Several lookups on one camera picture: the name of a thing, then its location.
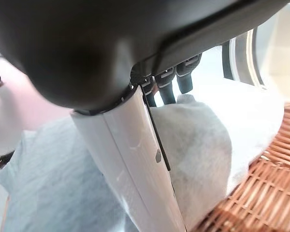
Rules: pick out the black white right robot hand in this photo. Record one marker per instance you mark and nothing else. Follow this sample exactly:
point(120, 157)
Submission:
point(75, 48)

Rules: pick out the white cloth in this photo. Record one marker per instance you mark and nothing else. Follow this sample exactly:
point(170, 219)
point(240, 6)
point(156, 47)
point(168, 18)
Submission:
point(203, 145)

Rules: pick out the rectangular wicker laundry basket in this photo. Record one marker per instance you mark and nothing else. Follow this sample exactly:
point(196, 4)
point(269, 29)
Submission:
point(268, 174)

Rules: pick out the round glass washer door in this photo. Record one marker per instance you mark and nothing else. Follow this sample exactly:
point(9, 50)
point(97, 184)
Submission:
point(251, 58)

